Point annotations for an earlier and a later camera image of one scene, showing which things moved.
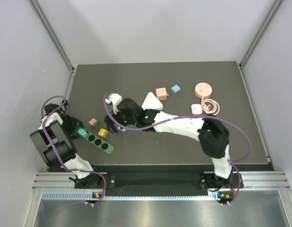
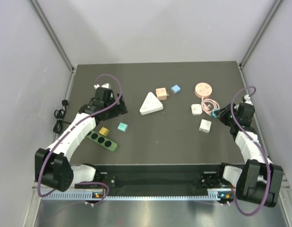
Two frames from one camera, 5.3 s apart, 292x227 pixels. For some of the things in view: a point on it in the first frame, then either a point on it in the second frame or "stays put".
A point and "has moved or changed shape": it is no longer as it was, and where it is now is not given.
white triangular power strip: (152, 102) stays put
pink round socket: (203, 90) stays put
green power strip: (99, 143) has moved or changed shape
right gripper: (110, 126) → (223, 113)
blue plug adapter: (175, 89) stays put
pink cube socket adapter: (161, 93) stays put
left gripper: (75, 123) → (119, 109)
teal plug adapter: (123, 130) stays put
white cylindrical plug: (196, 109) stays put
